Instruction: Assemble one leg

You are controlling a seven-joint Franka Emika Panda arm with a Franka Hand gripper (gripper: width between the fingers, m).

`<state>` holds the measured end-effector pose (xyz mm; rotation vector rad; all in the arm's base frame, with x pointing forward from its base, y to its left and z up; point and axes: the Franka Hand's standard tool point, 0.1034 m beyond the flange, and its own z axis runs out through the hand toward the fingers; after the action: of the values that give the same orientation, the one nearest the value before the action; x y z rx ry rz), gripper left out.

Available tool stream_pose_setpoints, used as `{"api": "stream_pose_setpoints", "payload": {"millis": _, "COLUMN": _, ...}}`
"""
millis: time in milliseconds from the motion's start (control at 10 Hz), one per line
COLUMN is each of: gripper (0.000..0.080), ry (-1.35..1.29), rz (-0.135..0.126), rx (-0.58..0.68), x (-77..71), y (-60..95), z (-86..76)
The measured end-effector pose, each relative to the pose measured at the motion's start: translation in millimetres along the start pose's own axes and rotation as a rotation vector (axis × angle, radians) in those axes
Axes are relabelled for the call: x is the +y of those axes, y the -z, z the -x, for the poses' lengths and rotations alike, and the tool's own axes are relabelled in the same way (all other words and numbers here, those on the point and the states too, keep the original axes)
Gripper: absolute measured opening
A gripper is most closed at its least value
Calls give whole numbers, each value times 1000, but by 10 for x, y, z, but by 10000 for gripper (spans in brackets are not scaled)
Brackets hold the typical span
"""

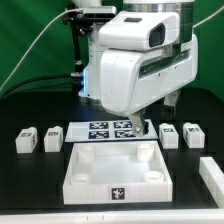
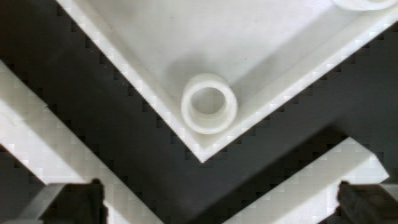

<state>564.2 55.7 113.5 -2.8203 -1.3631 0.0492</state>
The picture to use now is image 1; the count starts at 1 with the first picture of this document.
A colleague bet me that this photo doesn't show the black camera stand pole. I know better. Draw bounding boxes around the black camera stand pole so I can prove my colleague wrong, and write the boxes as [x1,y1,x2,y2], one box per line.
[71,21,83,77]

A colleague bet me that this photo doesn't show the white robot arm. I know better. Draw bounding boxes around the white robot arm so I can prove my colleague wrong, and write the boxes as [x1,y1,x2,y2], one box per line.
[71,0,198,136]

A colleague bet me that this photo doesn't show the white obstacle block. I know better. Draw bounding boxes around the white obstacle block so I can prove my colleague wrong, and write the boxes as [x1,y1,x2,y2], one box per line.
[199,157,224,209]

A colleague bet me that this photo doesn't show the black camera on mount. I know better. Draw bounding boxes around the black camera on mount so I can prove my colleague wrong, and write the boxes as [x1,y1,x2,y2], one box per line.
[63,6,117,23]

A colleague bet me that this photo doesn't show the white cable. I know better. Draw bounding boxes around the white cable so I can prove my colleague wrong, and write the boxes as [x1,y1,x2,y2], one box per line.
[0,8,84,92]

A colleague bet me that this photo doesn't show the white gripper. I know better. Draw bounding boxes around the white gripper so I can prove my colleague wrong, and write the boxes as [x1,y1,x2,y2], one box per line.
[99,11,198,137]

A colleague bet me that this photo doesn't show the white square tabletop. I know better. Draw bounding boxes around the white square tabletop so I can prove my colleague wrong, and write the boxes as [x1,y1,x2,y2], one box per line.
[63,141,173,205]

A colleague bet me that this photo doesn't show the black cables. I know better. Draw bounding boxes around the black cables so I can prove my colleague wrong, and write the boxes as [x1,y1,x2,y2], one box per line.
[0,73,84,101]

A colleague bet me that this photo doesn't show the white marker sheet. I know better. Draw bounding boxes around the white marker sheet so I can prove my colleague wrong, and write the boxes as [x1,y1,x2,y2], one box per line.
[65,119,158,143]

